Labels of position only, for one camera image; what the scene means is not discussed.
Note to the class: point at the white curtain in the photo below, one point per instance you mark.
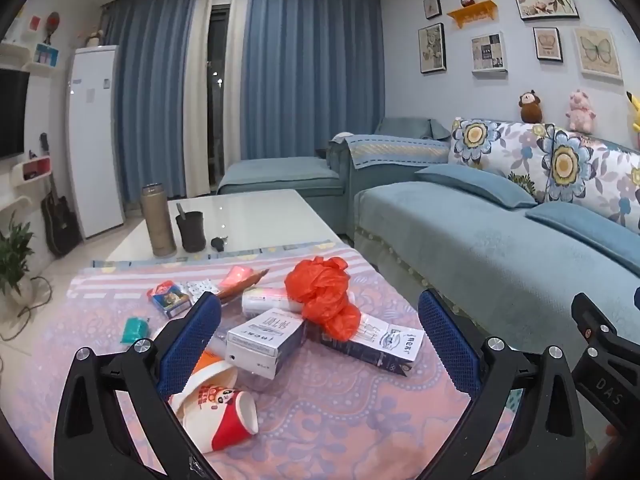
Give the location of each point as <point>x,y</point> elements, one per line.
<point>197,110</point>
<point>237,85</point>

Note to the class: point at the green potted plant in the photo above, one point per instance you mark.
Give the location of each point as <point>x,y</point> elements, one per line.
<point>15,255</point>

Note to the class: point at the dark cup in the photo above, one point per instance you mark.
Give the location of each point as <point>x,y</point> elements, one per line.
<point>191,232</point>

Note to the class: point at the crown picture frame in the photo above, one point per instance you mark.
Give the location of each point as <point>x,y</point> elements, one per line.
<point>548,44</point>

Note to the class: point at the teal packet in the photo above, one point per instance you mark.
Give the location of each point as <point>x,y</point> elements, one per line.
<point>135,330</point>

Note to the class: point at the orange wall shelf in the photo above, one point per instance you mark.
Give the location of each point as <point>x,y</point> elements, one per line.
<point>472,12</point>

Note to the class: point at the blue and red card box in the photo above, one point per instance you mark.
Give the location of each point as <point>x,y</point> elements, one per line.
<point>169,301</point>

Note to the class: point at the tall black picture frame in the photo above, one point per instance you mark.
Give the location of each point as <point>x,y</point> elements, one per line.
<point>432,49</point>

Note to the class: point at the white plastic bottle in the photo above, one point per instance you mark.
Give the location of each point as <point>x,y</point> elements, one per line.
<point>265,301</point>

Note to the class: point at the red plastic bag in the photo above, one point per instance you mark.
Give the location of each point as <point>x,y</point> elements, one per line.
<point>320,290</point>

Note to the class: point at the yellow plush toy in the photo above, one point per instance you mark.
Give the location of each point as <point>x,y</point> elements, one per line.
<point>635,110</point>

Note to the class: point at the white refrigerator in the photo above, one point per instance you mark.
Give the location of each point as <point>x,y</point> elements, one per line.
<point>95,150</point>

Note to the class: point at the white picture frame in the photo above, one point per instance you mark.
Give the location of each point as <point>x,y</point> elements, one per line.
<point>487,54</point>

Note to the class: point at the small black picture frame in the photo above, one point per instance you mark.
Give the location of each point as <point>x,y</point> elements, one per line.
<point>432,7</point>

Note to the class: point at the black television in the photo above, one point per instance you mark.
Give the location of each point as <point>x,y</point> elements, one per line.
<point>12,110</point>

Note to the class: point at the red wall ornament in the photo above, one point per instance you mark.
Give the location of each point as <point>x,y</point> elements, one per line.
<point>52,22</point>

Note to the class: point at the striped armrest cover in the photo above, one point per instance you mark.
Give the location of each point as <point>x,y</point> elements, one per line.
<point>395,152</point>

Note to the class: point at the dark balcony door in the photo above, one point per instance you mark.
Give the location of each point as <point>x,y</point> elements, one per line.
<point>218,110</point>

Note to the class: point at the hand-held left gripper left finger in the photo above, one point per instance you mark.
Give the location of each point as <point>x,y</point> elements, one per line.
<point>190,340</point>

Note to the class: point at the plush toy on refrigerator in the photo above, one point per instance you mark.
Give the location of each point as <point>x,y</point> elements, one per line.
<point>93,37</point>

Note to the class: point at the red and white paper cup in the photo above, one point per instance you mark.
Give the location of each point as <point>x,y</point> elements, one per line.
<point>225,420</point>

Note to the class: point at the blue curtain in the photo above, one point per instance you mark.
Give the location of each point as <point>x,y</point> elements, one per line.
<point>310,60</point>
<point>150,85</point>

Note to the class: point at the brown monkey plush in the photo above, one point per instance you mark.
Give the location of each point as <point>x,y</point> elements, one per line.
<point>531,106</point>

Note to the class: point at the orange and white paper cup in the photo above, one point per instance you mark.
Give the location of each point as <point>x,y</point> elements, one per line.
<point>210,367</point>

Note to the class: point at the pink printed blanket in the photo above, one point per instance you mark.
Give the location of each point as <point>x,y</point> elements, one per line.
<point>325,410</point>

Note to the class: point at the pink pig plush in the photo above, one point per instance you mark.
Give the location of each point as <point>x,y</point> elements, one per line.
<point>581,110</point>

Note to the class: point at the pink and white wall shelf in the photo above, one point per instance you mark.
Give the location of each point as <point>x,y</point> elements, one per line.
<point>32,170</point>

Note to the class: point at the black guitar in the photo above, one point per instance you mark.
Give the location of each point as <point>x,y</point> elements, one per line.
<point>60,225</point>

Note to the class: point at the black car key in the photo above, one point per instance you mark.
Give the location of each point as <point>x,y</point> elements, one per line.
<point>219,243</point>

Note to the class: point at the bronze thermos bottle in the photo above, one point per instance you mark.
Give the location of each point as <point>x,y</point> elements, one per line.
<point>157,220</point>

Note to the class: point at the floral cushion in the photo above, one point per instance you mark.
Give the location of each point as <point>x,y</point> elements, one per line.
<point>495,152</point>
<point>590,170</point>

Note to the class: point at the butterfly picture frame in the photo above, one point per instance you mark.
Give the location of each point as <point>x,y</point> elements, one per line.
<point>597,52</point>

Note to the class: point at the pink plastic packet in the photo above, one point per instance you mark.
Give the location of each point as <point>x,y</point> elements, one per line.
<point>239,276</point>

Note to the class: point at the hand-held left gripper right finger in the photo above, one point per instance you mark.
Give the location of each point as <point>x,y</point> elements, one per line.
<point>445,340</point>

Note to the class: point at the spoon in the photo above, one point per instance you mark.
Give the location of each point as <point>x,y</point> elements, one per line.
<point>180,210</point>

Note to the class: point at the white cardboard box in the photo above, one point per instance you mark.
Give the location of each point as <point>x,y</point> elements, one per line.
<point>265,340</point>

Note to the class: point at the white coffee table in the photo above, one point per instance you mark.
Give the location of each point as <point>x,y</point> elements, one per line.
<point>250,215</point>

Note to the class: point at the blue cushion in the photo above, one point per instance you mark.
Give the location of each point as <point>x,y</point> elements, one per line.
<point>585,235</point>
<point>475,185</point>

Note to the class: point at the blue sofa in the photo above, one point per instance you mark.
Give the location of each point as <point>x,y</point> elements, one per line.
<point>475,250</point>

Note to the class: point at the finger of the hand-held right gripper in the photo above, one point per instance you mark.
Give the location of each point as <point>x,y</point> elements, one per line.
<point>600,390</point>

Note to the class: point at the white blister pack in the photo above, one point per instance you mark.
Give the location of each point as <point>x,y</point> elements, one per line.
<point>200,287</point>

